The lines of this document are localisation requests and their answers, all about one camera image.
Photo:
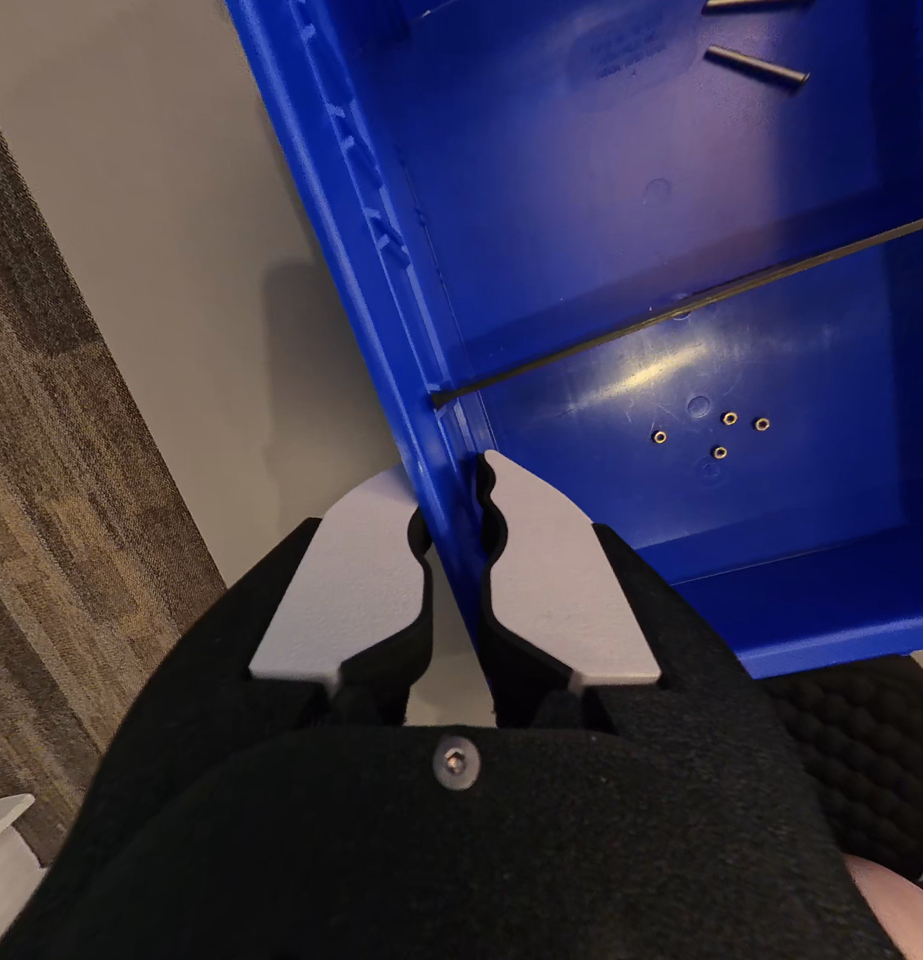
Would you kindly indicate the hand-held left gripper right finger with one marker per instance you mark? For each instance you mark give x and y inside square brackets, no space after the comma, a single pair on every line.
[566,600]

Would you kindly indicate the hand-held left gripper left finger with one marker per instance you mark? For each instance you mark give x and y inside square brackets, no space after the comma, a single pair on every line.
[349,592]

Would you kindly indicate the blue plastic bin with divider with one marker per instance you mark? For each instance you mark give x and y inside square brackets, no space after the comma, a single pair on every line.
[581,225]

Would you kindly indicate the person's right forearm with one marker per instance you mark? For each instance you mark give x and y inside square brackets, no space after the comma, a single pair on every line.
[911,922]

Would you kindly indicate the black bin divider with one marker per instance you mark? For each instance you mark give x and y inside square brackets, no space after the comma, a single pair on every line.
[731,292]

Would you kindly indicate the white flat panel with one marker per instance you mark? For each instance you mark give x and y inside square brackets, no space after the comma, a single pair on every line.
[4,821]

